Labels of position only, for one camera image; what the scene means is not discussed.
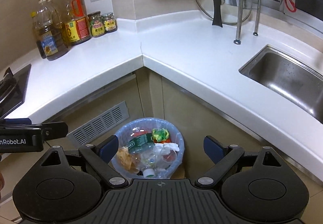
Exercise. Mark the oil bottle red yellow label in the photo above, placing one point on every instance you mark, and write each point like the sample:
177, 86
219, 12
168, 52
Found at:
76, 23

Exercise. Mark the steel rack pole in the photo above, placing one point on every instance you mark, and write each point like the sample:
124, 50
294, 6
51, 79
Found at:
258, 14
239, 23

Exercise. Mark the silver cabinet vent grille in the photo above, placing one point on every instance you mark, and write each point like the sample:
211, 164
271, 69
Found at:
99, 125

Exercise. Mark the brown paper bag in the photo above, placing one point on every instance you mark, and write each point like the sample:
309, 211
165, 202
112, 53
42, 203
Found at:
125, 161

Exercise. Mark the white paper pile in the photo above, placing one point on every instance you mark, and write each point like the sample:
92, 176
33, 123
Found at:
161, 149

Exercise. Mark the dark oil bottle blue label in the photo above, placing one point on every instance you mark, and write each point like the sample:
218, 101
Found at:
49, 37

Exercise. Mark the crushed plastic water bottle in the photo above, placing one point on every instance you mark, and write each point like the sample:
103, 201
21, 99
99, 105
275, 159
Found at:
140, 148

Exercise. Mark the black gas stove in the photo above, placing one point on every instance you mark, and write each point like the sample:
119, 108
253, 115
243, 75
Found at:
13, 89

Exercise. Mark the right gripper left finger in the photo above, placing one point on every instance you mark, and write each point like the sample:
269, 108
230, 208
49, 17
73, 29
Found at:
107, 149

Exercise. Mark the bin with blue liner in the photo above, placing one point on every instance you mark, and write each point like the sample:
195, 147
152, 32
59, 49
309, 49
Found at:
163, 170

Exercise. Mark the red small cup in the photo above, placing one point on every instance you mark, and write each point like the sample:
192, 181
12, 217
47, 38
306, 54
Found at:
170, 157

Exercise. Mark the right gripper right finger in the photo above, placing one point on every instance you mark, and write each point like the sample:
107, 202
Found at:
215, 150

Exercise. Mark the sauce jar green lid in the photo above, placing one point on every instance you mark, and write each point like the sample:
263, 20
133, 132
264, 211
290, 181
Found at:
96, 25

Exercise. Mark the stainless steel sink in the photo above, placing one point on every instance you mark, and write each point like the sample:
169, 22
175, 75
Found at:
288, 77

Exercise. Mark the green yellow plastic wrapper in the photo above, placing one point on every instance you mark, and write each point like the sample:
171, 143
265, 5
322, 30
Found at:
160, 135

